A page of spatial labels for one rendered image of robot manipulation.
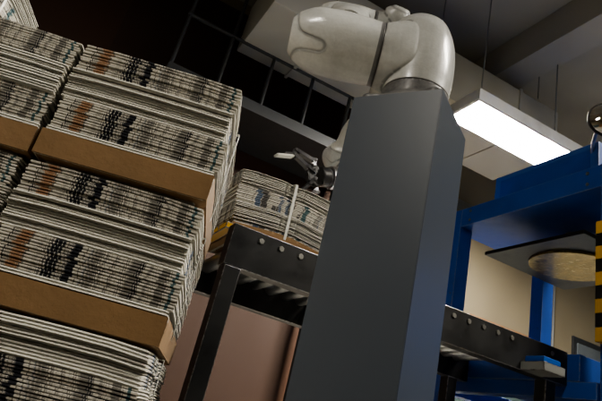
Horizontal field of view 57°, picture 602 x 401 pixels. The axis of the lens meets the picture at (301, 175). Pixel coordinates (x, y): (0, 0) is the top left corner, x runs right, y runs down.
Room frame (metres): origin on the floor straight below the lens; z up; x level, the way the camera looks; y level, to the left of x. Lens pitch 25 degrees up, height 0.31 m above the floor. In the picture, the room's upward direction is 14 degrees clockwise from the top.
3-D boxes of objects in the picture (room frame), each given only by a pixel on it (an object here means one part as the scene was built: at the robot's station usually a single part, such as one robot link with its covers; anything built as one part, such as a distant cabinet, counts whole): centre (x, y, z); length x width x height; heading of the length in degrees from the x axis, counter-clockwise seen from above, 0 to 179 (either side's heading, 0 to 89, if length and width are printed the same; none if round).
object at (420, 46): (1.06, -0.20, 1.17); 0.18 x 0.16 x 0.22; 88
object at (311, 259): (1.76, -0.47, 0.74); 1.34 x 0.05 x 0.12; 112
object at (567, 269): (2.38, -1.32, 1.30); 0.55 x 0.55 x 0.03; 22
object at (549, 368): (1.88, -0.95, 0.69); 0.10 x 0.10 x 0.03; 22
